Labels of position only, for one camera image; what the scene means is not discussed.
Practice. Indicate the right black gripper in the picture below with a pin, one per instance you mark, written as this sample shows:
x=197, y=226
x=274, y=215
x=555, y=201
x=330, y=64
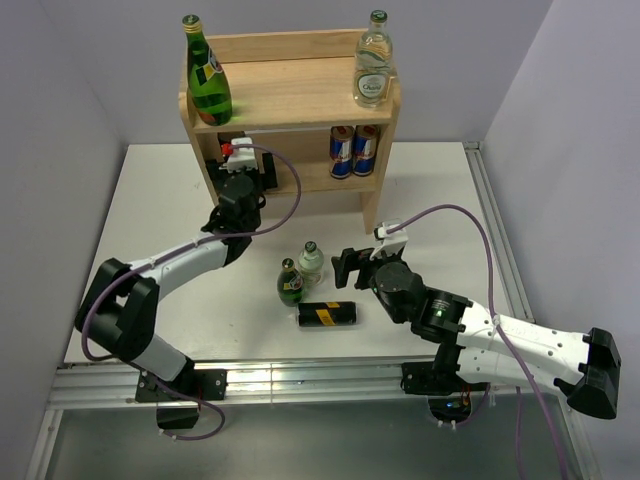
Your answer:
x=349, y=260

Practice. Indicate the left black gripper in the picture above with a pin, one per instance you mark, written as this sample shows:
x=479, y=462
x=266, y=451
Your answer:
x=216, y=174

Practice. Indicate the black gold can front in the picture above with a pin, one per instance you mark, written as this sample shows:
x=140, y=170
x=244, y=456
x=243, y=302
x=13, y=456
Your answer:
x=326, y=314

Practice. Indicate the black gold can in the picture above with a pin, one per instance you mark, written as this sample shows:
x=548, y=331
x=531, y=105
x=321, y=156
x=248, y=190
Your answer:
x=326, y=314
x=228, y=137

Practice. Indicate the green bottle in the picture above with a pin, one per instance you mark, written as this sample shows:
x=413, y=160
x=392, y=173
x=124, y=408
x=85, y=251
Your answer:
x=290, y=284
x=207, y=81

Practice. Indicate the large clear soda water bottle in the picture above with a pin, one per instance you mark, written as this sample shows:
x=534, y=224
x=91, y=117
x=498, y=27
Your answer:
x=373, y=62

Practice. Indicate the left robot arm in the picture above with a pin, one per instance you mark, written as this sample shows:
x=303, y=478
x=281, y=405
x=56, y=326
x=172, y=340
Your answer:
x=119, y=310

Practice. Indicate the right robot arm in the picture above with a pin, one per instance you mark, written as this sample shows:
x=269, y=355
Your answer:
x=475, y=347

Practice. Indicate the wooden two-tier shelf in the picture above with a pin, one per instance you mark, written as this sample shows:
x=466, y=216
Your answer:
x=288, y=90

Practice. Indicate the small clear glass bottle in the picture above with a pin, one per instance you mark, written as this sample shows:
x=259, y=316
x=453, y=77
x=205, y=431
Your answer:
x=311, y=264

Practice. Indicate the left blue energy drink can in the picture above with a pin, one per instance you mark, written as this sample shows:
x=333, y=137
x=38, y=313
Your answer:
x=341, y=151

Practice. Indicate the blue energy drink can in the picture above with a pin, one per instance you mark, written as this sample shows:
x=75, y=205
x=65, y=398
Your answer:
x=364, y=149
x=341, y=151

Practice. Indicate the right blue energy drink can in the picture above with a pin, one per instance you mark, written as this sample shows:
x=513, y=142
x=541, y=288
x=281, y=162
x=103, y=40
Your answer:
x=364, y=149

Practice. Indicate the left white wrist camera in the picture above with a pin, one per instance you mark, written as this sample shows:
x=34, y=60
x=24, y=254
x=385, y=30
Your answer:
x=239, y=155

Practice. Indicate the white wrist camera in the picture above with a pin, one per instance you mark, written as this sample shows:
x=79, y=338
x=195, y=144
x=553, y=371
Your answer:
x=391, y=239
x=239, y=155

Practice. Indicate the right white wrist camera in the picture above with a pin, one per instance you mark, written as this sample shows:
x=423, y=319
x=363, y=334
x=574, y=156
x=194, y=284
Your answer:
x=391, y=239

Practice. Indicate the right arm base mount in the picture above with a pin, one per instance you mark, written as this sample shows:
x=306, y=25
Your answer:
x=452, y=402

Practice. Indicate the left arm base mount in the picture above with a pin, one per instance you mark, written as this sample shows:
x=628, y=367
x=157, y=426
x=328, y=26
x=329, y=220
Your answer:
x=185, y=390

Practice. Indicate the aluminium frame rail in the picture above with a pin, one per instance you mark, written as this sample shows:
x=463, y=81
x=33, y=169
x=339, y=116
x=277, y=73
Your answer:
x=321, y=403

